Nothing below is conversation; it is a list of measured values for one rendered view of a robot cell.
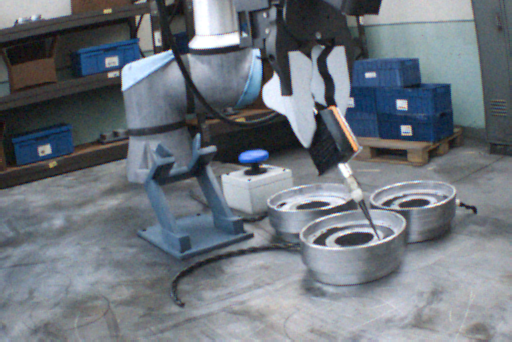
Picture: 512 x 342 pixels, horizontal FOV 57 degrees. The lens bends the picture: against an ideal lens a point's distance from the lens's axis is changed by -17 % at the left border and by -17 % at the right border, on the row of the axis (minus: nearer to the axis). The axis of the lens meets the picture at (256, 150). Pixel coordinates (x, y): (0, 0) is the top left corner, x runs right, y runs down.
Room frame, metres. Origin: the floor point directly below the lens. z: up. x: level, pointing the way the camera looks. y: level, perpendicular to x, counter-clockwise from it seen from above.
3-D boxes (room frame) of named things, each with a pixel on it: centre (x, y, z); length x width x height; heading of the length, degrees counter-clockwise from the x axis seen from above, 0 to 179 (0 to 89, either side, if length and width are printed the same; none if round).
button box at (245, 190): (0.75, 0.01, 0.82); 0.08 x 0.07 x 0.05; 32
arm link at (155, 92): (1.03, 0.17, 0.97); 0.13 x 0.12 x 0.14; 101
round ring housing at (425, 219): (0.55, -0.17, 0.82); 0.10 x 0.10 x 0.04
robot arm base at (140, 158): (1.03, 0.18, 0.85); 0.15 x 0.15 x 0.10
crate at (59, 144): (3.80, 1.64, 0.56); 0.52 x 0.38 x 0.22; 119
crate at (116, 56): (4.14, 1.09, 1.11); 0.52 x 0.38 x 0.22; 122
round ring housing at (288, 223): (0.61, -0.06, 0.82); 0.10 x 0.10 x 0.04
